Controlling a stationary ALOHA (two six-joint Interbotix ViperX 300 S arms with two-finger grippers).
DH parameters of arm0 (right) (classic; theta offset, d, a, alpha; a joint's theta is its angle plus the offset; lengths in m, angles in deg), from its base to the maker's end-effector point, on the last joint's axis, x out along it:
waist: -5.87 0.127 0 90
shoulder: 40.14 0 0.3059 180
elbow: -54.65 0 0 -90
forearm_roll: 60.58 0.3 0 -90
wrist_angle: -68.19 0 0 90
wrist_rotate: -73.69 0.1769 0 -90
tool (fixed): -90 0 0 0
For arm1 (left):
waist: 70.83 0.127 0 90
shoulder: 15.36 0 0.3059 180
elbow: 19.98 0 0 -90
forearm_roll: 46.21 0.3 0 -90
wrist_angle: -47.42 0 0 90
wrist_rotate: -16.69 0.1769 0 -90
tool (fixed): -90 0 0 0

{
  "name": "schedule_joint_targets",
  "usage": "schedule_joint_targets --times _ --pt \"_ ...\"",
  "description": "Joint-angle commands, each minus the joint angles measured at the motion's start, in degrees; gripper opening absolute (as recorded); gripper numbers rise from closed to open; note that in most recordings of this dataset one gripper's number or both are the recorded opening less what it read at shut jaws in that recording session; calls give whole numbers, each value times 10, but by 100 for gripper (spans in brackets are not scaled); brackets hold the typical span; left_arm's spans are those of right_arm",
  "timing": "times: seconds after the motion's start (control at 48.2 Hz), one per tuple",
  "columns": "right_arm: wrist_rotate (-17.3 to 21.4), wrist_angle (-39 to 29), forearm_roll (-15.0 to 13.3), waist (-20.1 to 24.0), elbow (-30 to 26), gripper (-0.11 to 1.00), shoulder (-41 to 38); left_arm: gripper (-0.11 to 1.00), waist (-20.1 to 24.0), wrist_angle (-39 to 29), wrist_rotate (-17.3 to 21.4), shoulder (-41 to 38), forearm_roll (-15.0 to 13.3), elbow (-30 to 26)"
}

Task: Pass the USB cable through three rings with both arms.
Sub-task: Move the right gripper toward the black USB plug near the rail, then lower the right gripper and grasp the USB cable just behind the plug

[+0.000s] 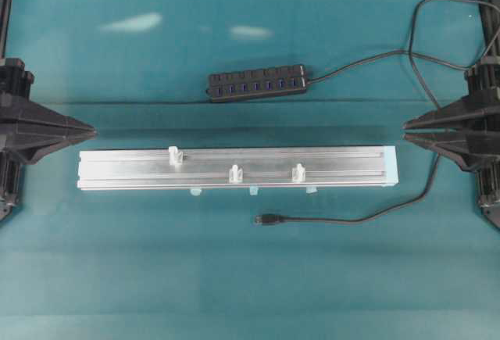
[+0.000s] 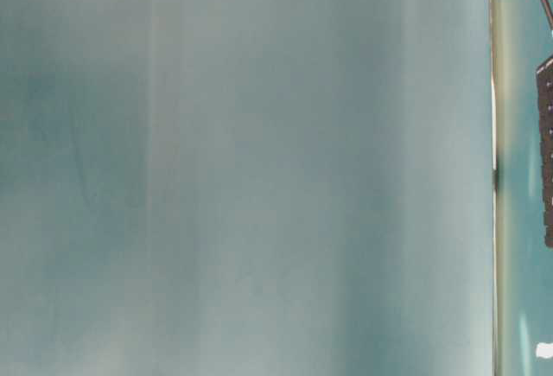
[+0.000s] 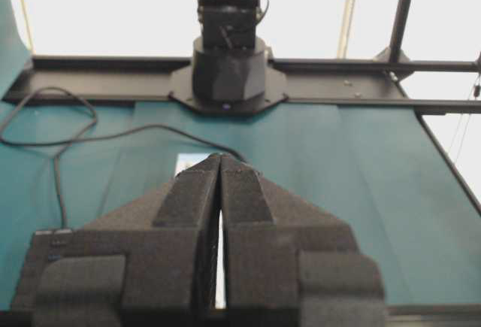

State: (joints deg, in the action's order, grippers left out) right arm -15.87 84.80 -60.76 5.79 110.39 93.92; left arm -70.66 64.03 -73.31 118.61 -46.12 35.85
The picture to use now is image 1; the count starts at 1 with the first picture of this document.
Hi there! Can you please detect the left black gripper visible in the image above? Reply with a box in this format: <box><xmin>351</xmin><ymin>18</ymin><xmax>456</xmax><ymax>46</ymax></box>
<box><xmin>1</xmin><ymin>58</ymin><xmax>97</xmax><ymax>199</ymax></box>

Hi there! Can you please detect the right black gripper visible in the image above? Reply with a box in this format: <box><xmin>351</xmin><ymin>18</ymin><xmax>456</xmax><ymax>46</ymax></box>
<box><xmin>403</xmin><ymin>63</ymin><xmax>499</xmax><ymax>206</ymax></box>

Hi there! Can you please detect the black USB cable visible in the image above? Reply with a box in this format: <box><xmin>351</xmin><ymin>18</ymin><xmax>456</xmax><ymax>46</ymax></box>
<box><xmin>253</xmin><ymin>0</ymin><xmax>500</xmax><ymax>227</ymax></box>

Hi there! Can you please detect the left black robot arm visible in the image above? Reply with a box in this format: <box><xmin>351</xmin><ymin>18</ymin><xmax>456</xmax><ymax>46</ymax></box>
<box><xmin>1</xmin><ymin>58</ymin><xmax>97</xmax><ymax>220</ymax></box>

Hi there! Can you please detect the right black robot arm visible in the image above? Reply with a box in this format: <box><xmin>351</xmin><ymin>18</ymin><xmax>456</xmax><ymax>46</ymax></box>
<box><xmin>404</xmin><ymin>56</ymin><xmax>499</xmax><ymax>227</ymax></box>

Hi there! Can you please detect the black multi-port USB hub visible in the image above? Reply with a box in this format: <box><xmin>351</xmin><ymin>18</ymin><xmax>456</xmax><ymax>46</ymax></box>
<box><xmin>206</xmin><ymin>64</ymin><xmax>308</xmax><ymax>103</ymax></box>

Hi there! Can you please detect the silver aluminium extrusion rail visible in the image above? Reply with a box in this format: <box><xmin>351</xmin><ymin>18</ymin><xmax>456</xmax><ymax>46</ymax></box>
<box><xmin>77</xmin><ymin>146</ymin><xmax>399</xmax><ymax>196</ymax></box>

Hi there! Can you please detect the right black frame post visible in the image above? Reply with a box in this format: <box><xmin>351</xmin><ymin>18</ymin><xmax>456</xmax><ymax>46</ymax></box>
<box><xmin>478</xmin><ymin>0</ymin><xmax>499</xmax><ymax>64</ymax></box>

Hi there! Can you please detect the black frame post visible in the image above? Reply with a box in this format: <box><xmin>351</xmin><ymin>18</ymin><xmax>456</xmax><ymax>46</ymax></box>
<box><xmin>0</xmin><ymin>0</ymin><xmax>12</xmax><ymax>59</ymax></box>
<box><xmin>478</xmin><ymin>0</ymin><xmax>499</xmax><ymax>64</ymax></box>

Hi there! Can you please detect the left white ring clip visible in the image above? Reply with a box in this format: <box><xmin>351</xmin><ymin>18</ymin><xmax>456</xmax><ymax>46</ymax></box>
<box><xmin>168</xmin><ymin>146</ymin><xmax>184</xmax><ymax>166</ymax></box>

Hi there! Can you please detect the white ring clip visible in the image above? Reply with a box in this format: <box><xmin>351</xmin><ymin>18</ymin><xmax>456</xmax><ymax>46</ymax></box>
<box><xmin>291</xmin><ymin>163</ymin><xmax>306</xmax><ymax>183</ymax></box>
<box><xmin>168</xmin><ymin>146</ymin><xmax>184</xmax><ymax>166</ymax></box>
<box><xmin>228</xmin><ymin>164</ymin><xmax>243</xmax><ymax>184</ymax></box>

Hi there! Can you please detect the left black frame post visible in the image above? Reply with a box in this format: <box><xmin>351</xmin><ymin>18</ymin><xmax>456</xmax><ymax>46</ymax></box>
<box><xmin>0</xmin><ymin>0</ymin><xmax>12</xmax><ymax>59</ymax></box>

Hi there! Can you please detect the right white ring clip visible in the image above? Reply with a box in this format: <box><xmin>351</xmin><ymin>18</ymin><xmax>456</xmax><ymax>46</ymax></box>
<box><xmin>291</xmin><ymin>163</ymin><xmax>306</xmax><ymax>183</ymax></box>

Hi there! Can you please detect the middle white ring clip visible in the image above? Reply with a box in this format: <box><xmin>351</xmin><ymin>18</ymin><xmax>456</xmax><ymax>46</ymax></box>
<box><xmin>228</xmin><ymin>164</ymin><xmax>243</xmax><ymax>184</ymax></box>

